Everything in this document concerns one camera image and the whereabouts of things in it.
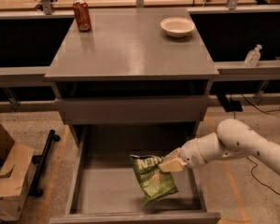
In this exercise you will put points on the green jalapeno chip bag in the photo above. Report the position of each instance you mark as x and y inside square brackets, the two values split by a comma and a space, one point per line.
[155, 183]

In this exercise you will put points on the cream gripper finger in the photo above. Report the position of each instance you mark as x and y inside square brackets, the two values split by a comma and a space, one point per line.
[172, 155]
[172, 165]

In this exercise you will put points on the black wheeled stand base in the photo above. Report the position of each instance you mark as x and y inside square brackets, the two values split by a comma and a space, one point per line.
[40, 161]

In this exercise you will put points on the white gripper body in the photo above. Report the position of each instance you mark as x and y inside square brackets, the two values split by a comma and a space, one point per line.
[189, 155]

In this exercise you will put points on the grey metal railing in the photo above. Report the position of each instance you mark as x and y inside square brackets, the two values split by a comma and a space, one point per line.
[18, 75]

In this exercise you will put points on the cardboard box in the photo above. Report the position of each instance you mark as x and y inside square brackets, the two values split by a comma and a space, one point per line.
[16, 175]

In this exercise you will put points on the red soda can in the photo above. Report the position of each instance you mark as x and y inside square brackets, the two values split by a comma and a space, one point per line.
[82, 15]

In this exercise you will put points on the grey drawer cabinet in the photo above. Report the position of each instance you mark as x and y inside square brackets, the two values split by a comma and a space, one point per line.
[132, 102]

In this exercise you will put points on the open grey middle drawer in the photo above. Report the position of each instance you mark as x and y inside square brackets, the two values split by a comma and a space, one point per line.
[104, 189]

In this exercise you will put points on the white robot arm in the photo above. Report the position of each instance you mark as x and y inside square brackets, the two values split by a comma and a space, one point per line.
[232, 140]

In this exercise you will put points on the clear sanitizer pump bottle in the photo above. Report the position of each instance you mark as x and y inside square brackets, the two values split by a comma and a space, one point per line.
[253, 56]

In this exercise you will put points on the white bowl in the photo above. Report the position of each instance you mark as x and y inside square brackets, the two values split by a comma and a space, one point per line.
[177, 27]

